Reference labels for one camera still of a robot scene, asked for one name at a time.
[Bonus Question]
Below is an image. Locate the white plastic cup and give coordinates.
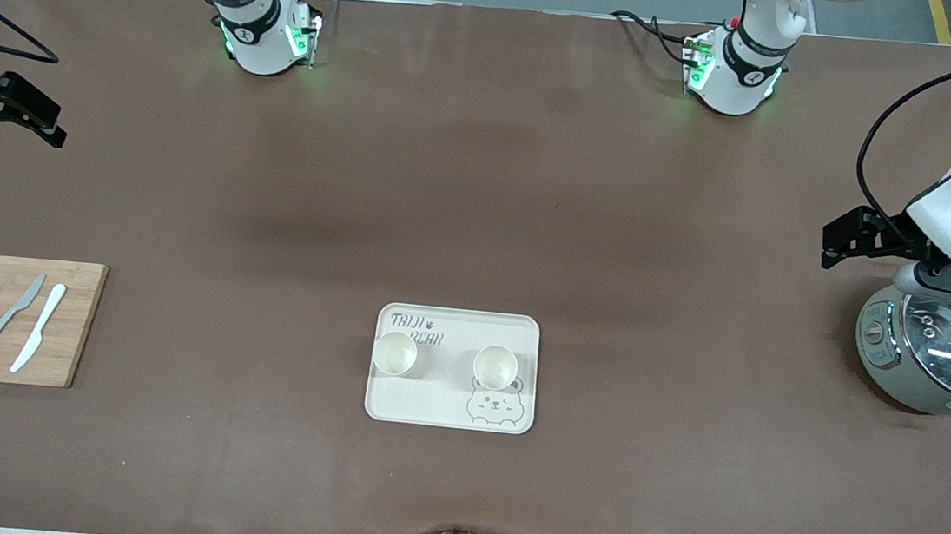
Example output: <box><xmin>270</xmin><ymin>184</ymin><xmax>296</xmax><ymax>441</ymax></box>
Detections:
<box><xmin>370</xmin><ymin>330</ymin><xmax>420</xmax><ymax>379</ymax></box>
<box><xmin>470</xmin><ymin>343</ymin><xmax>520</xmax><ymax>392</ymax></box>

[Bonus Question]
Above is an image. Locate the white bear print tray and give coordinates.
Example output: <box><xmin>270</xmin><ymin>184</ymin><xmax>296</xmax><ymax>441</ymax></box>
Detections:
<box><xmin>362</xmin><ymin>300</ymin><xmax>544</xmax><ymax>437</ymax></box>

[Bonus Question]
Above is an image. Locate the silver electric cooker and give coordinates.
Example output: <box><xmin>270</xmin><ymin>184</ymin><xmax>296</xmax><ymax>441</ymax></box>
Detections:
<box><xmin>847</xmin><ymin>280</ymin><xmax>951</xmax><ymax>427</ymax></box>

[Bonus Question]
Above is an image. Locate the grey plastic knife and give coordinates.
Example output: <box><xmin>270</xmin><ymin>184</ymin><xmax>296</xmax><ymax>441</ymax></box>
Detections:
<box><xmin>0</xmin><ymin>269</ymin><xmax>47</xmax><ymax>360</ymax></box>

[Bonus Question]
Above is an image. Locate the white plastic knife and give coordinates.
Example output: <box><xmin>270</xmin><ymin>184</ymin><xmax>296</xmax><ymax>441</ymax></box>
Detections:
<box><xmin>9</xmin><ymin>280</ymin><xmax>68</xmax><ymax>378</ymax></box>

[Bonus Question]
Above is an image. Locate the wooden cutting board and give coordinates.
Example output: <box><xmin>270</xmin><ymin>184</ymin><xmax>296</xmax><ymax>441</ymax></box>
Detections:
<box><xmin>0</xmin><ymin>254</ymin><xmax>109</xmax><ymax>393</ymax></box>

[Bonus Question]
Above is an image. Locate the brown table cover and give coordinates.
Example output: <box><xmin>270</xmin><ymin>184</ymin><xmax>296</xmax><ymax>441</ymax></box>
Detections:
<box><xmin>0</xmin><ymin>0</ymin><xmax>951</xmax><ymax>534</ymax></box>

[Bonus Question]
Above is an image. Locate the long black left arm cable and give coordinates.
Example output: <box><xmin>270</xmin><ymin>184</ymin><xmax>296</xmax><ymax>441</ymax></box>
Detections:
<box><xmin>852</xmin><ymin>47</ymin><xmax>951</xmax><ymax>228</ymax></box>

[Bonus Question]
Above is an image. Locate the black left arm base cable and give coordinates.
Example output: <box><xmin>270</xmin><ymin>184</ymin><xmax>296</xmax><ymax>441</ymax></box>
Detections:
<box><xmin>606</xmin><ymin>9</ymin><xmax>703</xmax><ymax>68</ymax></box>

